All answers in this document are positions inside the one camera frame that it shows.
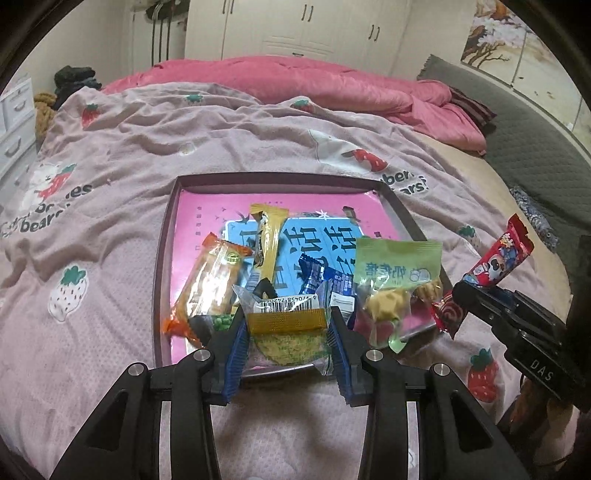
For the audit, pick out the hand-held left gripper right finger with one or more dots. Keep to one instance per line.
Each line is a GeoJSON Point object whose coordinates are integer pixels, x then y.
{"type": "Point", "coordinates": [339, 360]}

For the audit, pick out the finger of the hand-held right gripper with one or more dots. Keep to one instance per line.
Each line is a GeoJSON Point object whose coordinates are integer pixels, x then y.
{"type": "Point", "coordinates": [480, 307]}
{"type": "Point", "coordinates": [531, 307]}

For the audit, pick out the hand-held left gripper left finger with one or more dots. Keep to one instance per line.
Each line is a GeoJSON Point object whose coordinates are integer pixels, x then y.
{"type": "Point", "coordinates": [235, 355]}

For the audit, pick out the dark green pea packet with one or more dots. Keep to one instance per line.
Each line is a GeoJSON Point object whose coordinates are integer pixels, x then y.
{"type": "Point", "coordinates": [217, 323]}

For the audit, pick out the red candy packet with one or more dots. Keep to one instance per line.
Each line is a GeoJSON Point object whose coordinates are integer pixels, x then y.
{"type": "Point", "coordinates": [498, 258]}

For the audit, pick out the clear seeded cracker packet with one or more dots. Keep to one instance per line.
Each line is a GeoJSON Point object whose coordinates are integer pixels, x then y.
{"type": "Point", "coordinates": [286, 341]}

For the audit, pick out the orange rice cracker packet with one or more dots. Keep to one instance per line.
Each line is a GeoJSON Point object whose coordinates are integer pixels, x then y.
{"type": "Point", "coordinates": [212, 281]}

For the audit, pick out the blue cookie packet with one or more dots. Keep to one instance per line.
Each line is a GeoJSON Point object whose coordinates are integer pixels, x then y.
{"type": "Point", "coordinates": [323, 277]}

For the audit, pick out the green clear pastry packet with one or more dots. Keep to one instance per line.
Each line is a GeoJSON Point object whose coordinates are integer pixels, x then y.
{"type": "Point", "coordinates": [392, 267]}

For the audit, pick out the dark shallow cardboard box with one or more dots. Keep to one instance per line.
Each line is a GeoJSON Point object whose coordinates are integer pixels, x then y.
{"type": "Point", "coordinates": [159, 277]}

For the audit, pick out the yellow wafer packet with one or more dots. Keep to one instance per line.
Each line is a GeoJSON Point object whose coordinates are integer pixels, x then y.
{"type": "Point", "coordinates": [272, 240]}

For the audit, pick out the person's right hand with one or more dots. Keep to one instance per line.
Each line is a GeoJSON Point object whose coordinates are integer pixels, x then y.
{"type": "Point", "coordinates": [558, 422]}

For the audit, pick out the blue patterned cloth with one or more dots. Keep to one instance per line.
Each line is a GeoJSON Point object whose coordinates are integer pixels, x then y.
{"type": "Point", "coordinates": [535, 217]}

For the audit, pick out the beige bed sheet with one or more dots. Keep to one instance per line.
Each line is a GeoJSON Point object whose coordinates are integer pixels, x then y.
{"type": "Point", "coordinates": [461, 175]}

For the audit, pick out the grey quilted headboard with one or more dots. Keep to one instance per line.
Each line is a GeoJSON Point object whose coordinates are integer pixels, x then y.
{"type": "Point", "coordinates": [531, 138]}

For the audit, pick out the dark striped pillow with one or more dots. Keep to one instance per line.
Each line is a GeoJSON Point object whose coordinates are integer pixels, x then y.
{"type": "Point", "coordinates": [473, 108]}

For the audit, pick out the strawberry printed blanket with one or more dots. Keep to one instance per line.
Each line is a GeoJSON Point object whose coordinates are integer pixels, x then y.
{"type": "Point", "coordinates": [115, 152]}

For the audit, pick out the pink quilt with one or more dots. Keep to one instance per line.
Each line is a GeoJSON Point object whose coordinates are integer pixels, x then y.
{"type": "Point", "coordinates": [300, 78]}

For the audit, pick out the brown fuzzy cloth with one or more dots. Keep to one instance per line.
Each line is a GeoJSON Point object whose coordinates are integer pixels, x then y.
{"type": "Point", "coordinates": [44, 110]}

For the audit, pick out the white drawer unit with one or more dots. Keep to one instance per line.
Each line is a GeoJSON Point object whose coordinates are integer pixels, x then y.
{"type": "Point", "coordinates": [14, 129]}

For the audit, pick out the dark clothes pile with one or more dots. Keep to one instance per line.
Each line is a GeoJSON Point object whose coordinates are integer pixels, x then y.
{"type": "Point", "coordinates": [76, 81]}

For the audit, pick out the coat rack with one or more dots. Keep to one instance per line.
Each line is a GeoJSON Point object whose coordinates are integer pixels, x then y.
{"type": "Point", "coordinates": [161, 37]}

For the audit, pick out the white wardrobe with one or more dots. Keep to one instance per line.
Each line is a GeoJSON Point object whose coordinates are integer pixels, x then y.
{"type": "Point", "coordinates": [277, 27]}

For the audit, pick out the flower wall poster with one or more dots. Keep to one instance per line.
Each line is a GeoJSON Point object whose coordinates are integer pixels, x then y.
{"type": "Point", "coordinates": [489, 37]}

